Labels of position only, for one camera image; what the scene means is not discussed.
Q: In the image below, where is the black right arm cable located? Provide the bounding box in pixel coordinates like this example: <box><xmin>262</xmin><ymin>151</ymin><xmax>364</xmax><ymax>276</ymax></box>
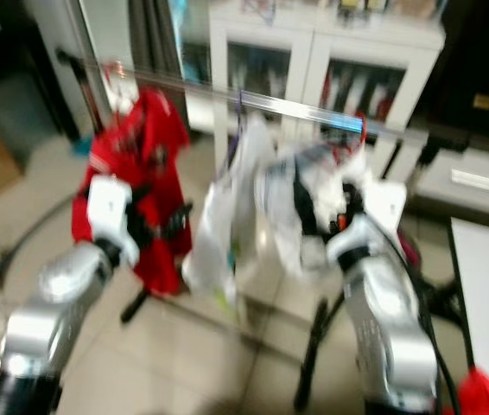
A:
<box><xmin>387</xmin><ymin>233</ymin><xmax>461</xmax><ymax>415</ymax></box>

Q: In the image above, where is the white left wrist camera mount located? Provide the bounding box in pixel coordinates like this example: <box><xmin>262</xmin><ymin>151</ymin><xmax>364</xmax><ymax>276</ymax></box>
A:
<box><xmin>85</xmin><ymin>173</ymin><xmax>140</xmax><ymax>262</ymax></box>

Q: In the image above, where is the white glass door cabinet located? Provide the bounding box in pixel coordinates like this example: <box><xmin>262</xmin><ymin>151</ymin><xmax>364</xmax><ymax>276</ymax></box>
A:
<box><xmin>208</xmin><ymin>0</ymin><xmax>446</xmax><ymax>174</ymax></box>

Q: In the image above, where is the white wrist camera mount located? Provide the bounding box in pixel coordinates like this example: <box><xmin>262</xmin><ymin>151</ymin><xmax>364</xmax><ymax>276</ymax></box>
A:
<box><xmin>361</xmin><ymin>177</ymin><xmax>408</xmax><ymax>234</ymax></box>
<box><xmin>85</xmin><ymin>173</ymin><xmax>140</xmax><ymax>262</ymax></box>

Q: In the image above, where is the metal clothes rack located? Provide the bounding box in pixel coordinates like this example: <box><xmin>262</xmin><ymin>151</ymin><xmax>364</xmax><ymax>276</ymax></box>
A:
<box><xmin>54</xmin><ymin>48</ymin><xmax>487</xmax><ymax>414</ymax></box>

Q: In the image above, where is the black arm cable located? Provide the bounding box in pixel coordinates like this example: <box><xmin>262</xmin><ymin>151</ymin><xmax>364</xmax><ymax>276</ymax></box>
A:
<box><xmin>0</xmin><ymin>197</ymin><xmax>86</xmax><ymax>312</ymax></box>
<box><xmin>387</xmin><ymin>233</ymin><xmax>461</xmax><ymax>415</ymax></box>

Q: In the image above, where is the white grey garment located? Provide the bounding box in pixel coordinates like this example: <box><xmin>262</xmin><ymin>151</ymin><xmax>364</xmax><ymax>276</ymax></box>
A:
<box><xmin>257</xmin><ymin>138</ymin><xmax>384</xmax><ymax>278</ymax></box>

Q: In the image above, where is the white thin garment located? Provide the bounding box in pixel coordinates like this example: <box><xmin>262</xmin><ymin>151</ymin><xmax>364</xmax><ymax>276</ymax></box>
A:
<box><xmin>182</xmin><ymin>112</ymin><xmax>267</xmax><ymax>303</ymax></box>

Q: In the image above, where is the purple hanger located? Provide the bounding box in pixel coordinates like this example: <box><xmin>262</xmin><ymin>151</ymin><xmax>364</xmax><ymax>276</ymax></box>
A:
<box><xmin>223</xmin><ymin>86</ymin><xmax>250</xmax><ymax>174</ymax></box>

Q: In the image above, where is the black cabinet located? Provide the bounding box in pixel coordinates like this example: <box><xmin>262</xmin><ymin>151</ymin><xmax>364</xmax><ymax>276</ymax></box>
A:
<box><xmin>417</xmin><ymin>0</ymin><xmax>489</xmax><ymax>144</ymax></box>

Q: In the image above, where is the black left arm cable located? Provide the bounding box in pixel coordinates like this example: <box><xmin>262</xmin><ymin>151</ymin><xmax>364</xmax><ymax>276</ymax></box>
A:
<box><xmin>0</xmin><ymin>197</ymin><xmax>86</xmax><ymax>312</ymax></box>

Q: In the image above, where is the red garment white trim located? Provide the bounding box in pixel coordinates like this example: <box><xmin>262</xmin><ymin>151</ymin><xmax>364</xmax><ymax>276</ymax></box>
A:
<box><xmin>70</xmin><ymin>86</ymin><xmax>194</xmax><ymax>297</ymax></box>

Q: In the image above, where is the grey drawer unit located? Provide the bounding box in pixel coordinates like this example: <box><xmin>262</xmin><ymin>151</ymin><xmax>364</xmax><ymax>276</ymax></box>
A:
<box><xmin>409</xmin><ymin>147</ymin><xmax>489</xmax><ymax>230</ymax></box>

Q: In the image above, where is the dark grey curtain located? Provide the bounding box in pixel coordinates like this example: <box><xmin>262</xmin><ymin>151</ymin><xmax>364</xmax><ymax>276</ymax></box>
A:
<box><xmin>128</xmin><ymin>0</ymin><xmax>181</xmax><ymax>87</ymax></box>

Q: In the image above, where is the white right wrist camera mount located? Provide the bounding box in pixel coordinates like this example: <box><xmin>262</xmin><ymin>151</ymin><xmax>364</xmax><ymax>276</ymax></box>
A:
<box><xmin>361</xmin><ymin>177</ymin><xmax>408</xmax><ymax>234</ymax></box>

